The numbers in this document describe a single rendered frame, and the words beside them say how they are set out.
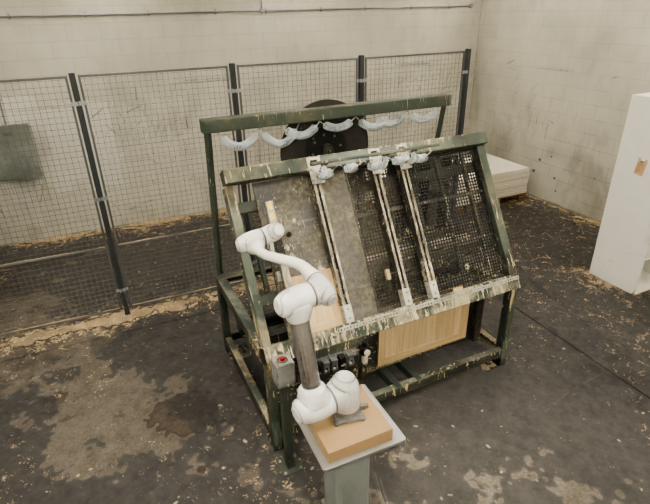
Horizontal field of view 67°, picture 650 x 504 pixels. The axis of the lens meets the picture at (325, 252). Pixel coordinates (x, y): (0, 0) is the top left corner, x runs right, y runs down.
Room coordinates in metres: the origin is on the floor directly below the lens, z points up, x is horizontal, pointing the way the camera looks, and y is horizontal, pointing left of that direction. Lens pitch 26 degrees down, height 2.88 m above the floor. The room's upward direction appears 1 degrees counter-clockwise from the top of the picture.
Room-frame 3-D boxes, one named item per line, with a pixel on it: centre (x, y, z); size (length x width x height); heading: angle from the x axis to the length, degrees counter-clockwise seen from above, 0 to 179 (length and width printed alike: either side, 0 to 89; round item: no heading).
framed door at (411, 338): (3.41, -0.82, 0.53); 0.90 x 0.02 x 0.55; 115
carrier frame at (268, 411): (3.68, -0.30, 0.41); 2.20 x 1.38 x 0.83; 115
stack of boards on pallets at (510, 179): (7.60, -1.98, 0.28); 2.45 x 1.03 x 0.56; 113
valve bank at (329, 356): (2.72, -0.09, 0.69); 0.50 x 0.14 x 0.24; 115
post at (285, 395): (2.47, 0.28, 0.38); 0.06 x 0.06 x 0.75; 25
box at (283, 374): (2.47, 0.28, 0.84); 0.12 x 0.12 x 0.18; 25
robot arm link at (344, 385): (2.11, -0.09, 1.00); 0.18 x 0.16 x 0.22; 121
